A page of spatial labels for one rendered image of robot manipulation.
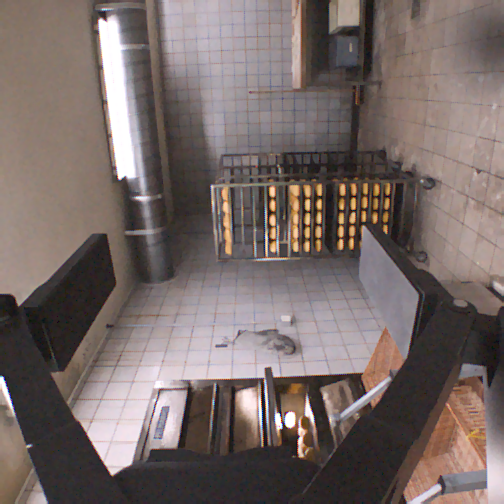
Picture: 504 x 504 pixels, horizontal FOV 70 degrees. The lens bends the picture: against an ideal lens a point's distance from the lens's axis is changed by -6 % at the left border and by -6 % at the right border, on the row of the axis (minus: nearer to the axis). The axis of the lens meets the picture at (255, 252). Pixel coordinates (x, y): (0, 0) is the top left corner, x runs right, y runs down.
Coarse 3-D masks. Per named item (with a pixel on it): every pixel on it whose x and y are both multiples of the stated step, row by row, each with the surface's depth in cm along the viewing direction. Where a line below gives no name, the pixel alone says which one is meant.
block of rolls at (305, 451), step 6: (300, 420) 221; (306, 420) 219; (300, 426) 219; (306, 426) 216; (300, 432) 222; (306, 432) 210; (300, 438) 228; (306, 438) 206; (300, 444) 225; (306, 444) 205; (300, 450) 229; (306, 450) 209; (312, 450) 197; (300, 456) 228; (306, 456) 195; (312, 456) 194
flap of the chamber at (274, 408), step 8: (272, 376) 213; (272, 384) 205; (272, 392) 199; (272, 400) 194; (272, 408) 189; (272, 416) 184; (272, 424) 179; (272, 432) 175; (280, 432) 194; (272, 440) 171; (280, 440) 185
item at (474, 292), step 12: (456, 288) 215; (468, 288) 215; (480, 288) 214; (492, 288) 222; (468, 300) 203; (480, 300) 202; (492, 300) 201; (480, 312) 191; (492, 312) 190; (468, 384) 153; (480, 384) 144; (480, 396) 143; (468, 456) 150
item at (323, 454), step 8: (312, 384) 224; (312, 392) 218; (312, 400) 212; (312, 408) 207; (312, 416) 204; (320, 424) 196; (320, 432) 191; (320, 440) 186; (320, 448) 182; (320, 456) 179; (328, 456) 177; (320, 464) 179
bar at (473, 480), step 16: (464, 368) 144; (480, 368) 144; (384, 384) 146; (368, 400) 149; (336, 416) 153; (336, 432) 147; (448, 480) 101; (464, 480) 100; (480, 480) 99; (432, 496) 102
